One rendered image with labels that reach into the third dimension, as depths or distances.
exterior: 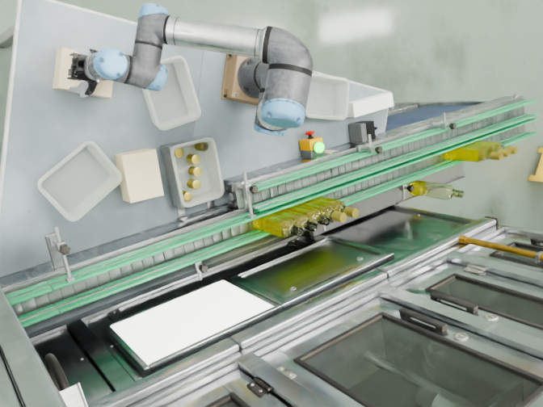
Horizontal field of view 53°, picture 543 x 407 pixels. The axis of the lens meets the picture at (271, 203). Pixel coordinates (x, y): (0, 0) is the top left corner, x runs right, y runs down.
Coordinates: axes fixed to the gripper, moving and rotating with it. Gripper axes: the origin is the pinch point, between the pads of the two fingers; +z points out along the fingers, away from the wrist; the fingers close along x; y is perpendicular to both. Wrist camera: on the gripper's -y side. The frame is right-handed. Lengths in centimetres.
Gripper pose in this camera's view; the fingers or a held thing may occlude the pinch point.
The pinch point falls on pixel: (85, 73)
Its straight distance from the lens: 180.3
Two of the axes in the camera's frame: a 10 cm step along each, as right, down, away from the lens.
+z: -5.5, -1.4, 8.2
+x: -1.4, 9.9, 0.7
